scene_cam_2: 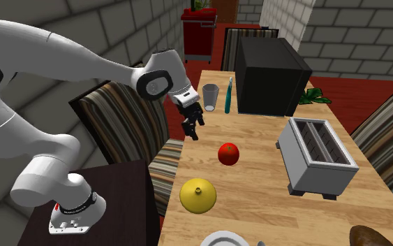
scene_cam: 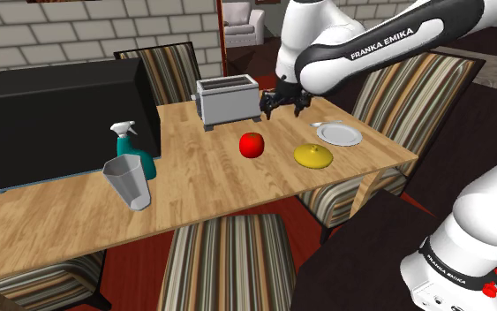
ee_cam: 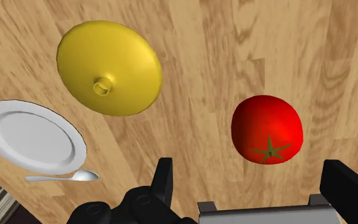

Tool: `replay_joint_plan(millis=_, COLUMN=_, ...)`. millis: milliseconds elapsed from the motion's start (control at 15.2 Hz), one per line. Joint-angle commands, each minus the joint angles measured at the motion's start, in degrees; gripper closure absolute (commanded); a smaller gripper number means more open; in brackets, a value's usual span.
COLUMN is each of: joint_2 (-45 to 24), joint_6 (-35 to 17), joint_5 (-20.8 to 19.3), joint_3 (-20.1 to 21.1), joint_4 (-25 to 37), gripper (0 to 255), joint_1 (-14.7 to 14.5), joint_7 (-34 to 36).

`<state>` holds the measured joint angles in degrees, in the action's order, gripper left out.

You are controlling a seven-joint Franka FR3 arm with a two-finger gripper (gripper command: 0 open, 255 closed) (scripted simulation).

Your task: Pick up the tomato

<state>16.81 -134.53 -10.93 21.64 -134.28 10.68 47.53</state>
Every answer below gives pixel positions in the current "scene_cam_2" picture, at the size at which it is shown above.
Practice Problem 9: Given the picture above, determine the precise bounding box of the yellow round fruit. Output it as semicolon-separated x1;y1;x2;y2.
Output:
179;177;218;215

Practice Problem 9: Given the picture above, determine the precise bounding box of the brown round object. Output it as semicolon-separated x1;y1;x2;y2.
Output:
348;224;393;246

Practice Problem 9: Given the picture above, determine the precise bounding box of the brown door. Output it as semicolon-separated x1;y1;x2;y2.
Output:
211;0;240;24

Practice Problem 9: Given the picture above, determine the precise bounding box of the wooden table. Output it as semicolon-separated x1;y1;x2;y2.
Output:
157;69;393;246

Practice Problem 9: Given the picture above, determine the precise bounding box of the striped chair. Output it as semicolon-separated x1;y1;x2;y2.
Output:
350;75;393;221
68;61;185;218
220;27;280;73

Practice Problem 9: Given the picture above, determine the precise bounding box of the black box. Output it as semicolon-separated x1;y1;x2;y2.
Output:
235;36;313;117

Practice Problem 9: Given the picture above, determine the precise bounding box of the grey drinking cup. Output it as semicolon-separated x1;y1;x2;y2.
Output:
202;83;221;113

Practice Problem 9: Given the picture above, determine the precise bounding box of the green leaf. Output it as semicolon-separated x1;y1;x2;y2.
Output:
297;87;333;106

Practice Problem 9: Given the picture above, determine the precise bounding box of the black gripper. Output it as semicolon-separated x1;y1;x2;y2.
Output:
177;101;206;142

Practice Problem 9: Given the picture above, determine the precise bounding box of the dark robot stand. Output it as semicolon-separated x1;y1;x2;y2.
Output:
16;159;161;246

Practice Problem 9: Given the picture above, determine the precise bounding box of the red cabinet with plant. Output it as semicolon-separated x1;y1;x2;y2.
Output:
180;0;218;65

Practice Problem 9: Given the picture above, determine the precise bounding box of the grey toaster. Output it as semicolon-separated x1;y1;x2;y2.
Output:
274;116;360;201

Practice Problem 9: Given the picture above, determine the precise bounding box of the red tomato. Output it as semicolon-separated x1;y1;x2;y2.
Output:
217;142;241;167

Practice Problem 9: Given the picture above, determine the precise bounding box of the teal bottle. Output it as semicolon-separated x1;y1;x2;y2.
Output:
223;76;234;115

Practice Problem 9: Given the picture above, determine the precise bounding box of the white plate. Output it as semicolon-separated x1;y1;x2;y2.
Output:
200;230;251;246

